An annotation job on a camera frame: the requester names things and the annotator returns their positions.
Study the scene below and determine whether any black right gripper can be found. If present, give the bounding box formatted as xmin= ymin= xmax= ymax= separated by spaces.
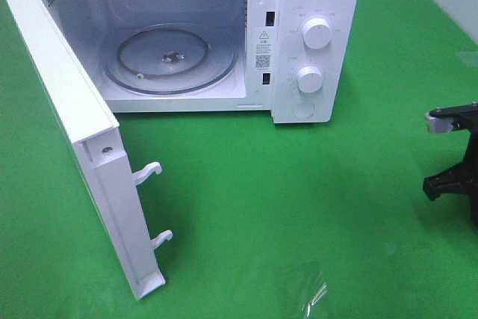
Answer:
xmin=423 ymin=102 xmax=477 ymax=224

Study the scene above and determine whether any round door release button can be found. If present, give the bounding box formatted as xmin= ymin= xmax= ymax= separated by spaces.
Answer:
xmin=292 ymin=101 xmax=314 ymax=119

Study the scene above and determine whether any white microwave door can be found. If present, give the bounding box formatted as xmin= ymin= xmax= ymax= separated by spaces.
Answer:
xmin=7 ymin=0 xmax=173 ymax=299

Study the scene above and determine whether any clear plastic film scrap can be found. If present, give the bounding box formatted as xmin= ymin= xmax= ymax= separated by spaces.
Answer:
xmin=271 ymin=258 xmax=329 ymax=315

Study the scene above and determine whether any lower white dial knob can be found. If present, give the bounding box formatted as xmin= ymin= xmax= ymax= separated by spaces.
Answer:
xmin=297 ymin=66 xmax=323 ymax=93

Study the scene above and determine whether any white dial knob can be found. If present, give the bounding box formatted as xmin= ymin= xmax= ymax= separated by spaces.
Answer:
xmin=297 ymin=66 xmax=323 ymax=93
xmin=302 ymin=16 xmax=332 ymax=49

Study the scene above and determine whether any upper white dial knob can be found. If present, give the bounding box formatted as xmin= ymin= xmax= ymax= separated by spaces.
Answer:
xmin=302 ymin=16 xmax=332 ymax=49

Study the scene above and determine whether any white microwave oven body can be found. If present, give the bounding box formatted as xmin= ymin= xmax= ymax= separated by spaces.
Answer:
xmin=44 ymin=0 xmax=357 ymax=123

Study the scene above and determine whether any glass microwave turntable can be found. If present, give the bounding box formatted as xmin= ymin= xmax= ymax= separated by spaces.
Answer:
xmin=105 ymin=23 xmax=243 ymax=96

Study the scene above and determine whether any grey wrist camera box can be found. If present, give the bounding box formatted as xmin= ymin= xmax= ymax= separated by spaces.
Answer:
xmin=425 ymin=113 xmax=459 ymax=134

